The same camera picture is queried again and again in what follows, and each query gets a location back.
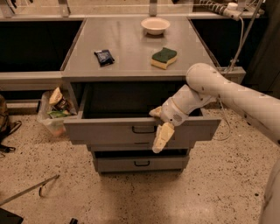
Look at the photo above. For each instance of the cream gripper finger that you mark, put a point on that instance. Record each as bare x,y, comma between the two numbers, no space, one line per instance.
163,135
156,112

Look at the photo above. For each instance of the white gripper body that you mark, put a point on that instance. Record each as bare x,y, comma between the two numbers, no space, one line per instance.
171,114

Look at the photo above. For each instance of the grey top drawer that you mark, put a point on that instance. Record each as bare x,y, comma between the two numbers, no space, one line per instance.
118,112

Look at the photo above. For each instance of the grey drawer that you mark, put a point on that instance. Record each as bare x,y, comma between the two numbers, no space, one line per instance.
138,146
118,112
139,164

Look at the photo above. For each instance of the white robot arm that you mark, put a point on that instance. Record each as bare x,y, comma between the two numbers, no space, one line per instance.
203,83

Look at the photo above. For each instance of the grey drawer cabinet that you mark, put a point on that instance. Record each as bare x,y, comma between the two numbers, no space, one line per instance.
132,47

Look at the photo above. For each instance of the grey bottom drawer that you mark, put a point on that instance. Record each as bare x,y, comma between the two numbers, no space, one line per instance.
139,164

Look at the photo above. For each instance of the grey middle drawer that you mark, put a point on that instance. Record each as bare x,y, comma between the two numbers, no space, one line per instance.
138,146

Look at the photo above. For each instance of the green yellow sponge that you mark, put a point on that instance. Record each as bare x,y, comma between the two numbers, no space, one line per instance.
164,58

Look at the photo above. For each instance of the dark blue snack packet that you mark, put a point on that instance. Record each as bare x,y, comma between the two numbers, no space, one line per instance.
104,57

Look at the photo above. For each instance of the white bowl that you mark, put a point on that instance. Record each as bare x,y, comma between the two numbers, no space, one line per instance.
155,25

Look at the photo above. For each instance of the snack bag in bin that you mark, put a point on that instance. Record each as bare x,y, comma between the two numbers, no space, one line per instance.
58,101

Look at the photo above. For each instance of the clear plastic bin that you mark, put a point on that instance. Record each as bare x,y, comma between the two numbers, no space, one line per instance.
52,119

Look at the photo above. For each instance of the metal rod on floor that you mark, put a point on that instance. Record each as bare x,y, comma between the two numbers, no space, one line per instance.
19,194

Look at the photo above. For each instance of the white power strip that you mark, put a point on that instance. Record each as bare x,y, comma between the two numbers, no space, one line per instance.
229,10

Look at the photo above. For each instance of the dark backpack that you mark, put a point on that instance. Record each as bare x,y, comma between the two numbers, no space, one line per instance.
7,127

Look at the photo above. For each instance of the black object bottom left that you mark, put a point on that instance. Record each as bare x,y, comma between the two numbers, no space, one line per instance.
7,217

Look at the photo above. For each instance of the grey side rail bracket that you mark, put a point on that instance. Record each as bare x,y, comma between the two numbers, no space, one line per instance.
235,75

